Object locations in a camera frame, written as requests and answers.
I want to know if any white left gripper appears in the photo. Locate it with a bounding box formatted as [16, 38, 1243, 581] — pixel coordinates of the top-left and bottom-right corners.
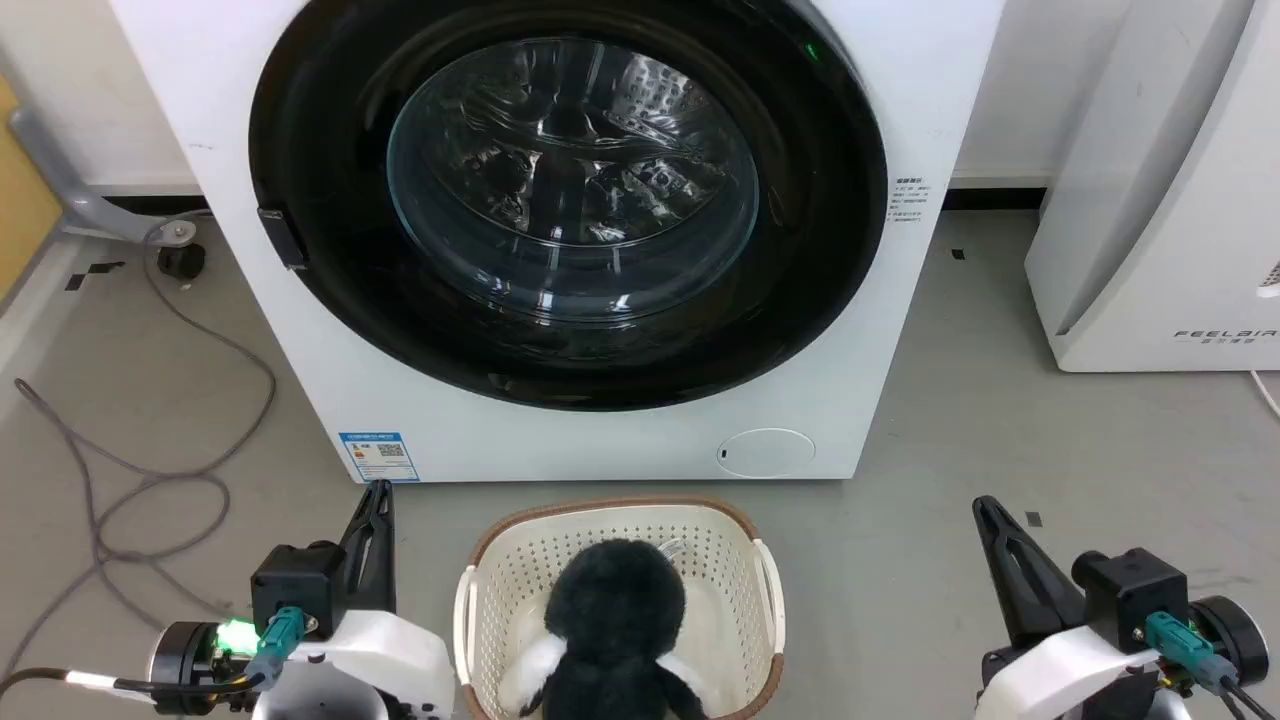
[150, 480, 457, 720]

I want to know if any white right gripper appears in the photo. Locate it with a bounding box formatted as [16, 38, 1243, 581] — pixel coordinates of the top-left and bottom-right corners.
[973, 496, 1271, 720]

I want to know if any white front-load washing machine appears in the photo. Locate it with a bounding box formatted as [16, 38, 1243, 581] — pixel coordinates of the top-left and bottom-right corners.
[108, 0, 1006, 486]

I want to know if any black round washer door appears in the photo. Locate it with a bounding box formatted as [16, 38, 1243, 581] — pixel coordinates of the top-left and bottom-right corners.
[248, 0, 889, 413]

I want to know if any blue energy label sticker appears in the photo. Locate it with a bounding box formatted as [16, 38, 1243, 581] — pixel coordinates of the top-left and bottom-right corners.
[338, 432, 421, 485]

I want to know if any black and white plush toy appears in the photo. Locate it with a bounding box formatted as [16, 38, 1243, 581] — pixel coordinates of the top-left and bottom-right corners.
[500, 539, 723, 720]

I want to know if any round white filter cover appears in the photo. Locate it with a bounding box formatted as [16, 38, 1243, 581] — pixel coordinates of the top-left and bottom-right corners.
[717, 428, 817, 479]

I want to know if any white perforated laundry basket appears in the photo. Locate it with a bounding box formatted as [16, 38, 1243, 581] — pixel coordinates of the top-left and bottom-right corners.
[453, 497, 787, 720]

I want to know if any black caster wheel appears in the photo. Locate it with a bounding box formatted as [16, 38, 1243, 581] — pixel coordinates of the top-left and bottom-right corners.
[157, 243, 207, 280]

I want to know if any white air purifier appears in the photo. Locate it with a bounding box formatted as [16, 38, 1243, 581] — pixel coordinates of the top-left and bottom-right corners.
[1024, 0, 1280, 374]

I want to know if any grey metal desk leg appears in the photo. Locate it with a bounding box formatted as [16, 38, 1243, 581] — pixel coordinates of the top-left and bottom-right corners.
[8, 108, 198, 246]

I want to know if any yellow wooden panel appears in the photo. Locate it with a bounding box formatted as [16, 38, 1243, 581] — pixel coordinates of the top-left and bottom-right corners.
[0, 75, 63, 303]

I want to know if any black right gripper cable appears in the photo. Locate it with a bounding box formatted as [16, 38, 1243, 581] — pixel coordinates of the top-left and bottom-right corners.
[1145, 610, 1280, 720]

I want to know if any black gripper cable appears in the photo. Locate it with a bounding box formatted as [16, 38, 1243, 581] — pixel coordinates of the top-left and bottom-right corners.
[0, 606, 307, 701]
[1145, 610, 1280, 720]

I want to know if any grey floor cable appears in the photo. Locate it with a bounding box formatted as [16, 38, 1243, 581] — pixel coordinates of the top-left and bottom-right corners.
[0, 215, 279, 683]

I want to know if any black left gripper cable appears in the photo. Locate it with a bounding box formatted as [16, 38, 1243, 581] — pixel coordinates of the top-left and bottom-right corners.
[0, 606, 307, 701]

